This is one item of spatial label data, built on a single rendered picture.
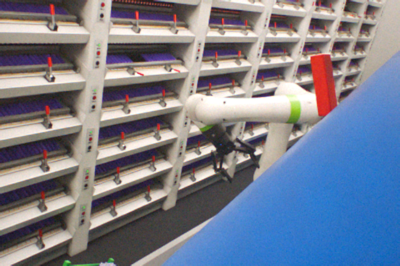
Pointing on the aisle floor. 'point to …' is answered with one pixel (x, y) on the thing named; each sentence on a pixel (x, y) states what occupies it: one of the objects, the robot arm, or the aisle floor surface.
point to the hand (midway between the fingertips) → (243, 172)
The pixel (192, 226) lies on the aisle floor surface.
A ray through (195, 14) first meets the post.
